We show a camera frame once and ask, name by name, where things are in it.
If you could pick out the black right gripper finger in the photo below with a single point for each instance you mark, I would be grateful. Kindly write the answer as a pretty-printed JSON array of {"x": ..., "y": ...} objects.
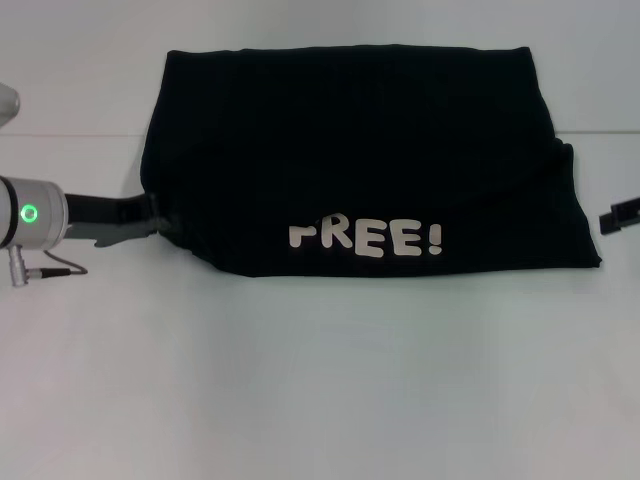
[{"x": 620, "y": 217}]

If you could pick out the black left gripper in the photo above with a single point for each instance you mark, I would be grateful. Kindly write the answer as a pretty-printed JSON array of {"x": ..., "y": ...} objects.
[{"x": 110, "y": 215}]

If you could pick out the black shirt with white print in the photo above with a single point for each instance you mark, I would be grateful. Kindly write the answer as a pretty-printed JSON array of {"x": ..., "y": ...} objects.
[{"x": 350, "y": 165}]

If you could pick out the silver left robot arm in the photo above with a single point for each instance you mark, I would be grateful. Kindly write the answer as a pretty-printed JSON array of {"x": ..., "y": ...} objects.
[{"x": 35, "y": 215}]

